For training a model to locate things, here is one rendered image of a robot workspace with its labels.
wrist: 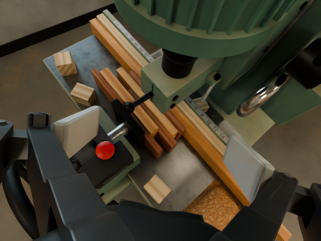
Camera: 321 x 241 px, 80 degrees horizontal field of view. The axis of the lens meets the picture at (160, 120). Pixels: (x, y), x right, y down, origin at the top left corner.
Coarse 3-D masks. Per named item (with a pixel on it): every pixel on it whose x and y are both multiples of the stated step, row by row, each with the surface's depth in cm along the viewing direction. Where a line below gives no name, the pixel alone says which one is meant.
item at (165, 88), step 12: (156, 60) 32; (204, 60) 33; (216, 60) 34; (144, 72) 32; (156, 72) 32; (192, 72) 32; (204, 72) 33; (144, 84) 34; (156, 84) 31; (168, 84) 31; (180, 84) 31; (192, 84) 33; (156, 96) 33; (168, 96) 30; (180, 96) 34; (168, 108) 35
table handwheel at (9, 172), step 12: (12, 168) 38; (24, 168) 43; (12, 180) 35; (12, 192) 34; (24, 192) 35; (12, 204) 33; (24, 204) 33; (24, 216) 33; (24, 228) 32; (36, 228) 33
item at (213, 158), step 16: (96, 32) 52; (112, 48) 49; (128, 64) 47; (176, 112) 44; (192, 128) 43; (192, 144) 44; (208, 144) 42; (208, 160) 42; (224, 176) 41; (240, 192) 39
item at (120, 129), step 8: (112, 104) 37; (120, 104) 37; (120, 112) 36; (120, 120) 41; (128, 120) 36; (120, 128) 39; (128, 128) 39; (136, 128) 36; (112, 136) 38; (136, 136) 37; (144, 136) 37
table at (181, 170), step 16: (80, 48) 52; (96, 48) 53; (48, 64) 50; (80, 64) 51; (96, 64) 51; (112, 64) 52; (64, 80) 49; (80, 80) 49; (112, 112) 46; (160, 144) 45; (176, 144) 45; (144, 160) 43; (160, 160) 43; (176, 160) 44; (192, 160) 44; (128, 176) 42; (144, 176) 42; (160, 176) 42; (176, 176) 42; (192, 176) 43; (208, 176) 43; (112, 192) 43; (144, 192) 41; (176, 192) 41; (192, 192) 41; (160, 208) 40; (176, 208) 40
